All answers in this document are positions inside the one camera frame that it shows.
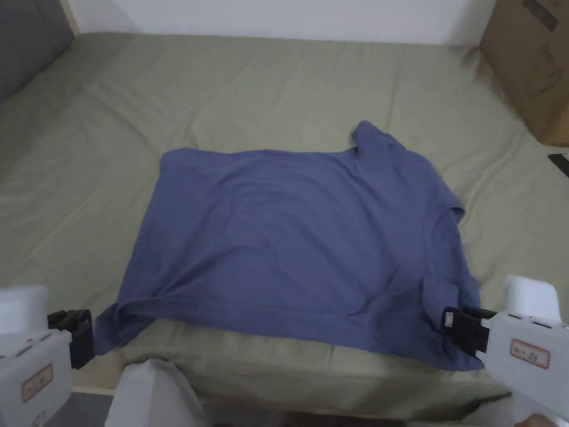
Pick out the grey padded headboard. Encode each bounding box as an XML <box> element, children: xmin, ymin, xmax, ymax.
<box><xmin>0</xmin><ymin>0</ymin><xmax>74</xmax><ymax>104</ymax></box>

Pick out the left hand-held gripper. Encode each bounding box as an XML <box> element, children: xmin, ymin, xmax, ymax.
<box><xmin>0</xmin><ymin>284</ymin><xmax>97</xmax><ymax>427</ymax></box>

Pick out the bed with pale green sheet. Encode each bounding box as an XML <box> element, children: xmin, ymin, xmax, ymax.
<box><xmin>0</xmin><ymin>31</ymin><xmax>569</xmax><ymax>421</ymax></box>

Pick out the blue shirt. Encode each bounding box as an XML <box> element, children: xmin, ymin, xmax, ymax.
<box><xmin>94</xmin><ymin>119</ymin><xmax>486</xmax><ymax>372</ymax></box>

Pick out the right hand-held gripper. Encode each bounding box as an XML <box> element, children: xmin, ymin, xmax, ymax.
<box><xmin>442</xmin><ymin>275</ymin><xmax>569</xmax><ymax>427</ymax></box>

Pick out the person's right hand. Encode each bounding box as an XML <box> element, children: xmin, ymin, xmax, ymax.
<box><xmin>511</xmin><ymin>413</ymin><xmax>569</xmax><ymax>427</ymax></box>

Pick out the flat black object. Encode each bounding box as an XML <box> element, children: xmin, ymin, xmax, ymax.
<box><xmin>547</xmin><ymin>152</ymin><xmax>569</xmax><ymax>178</ymax></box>

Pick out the brown cardboard carton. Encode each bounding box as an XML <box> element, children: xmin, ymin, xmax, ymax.
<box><xmin>481</xmin><ymin>0</ymin><xmax>569</xmax><ymax>147</ymax></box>

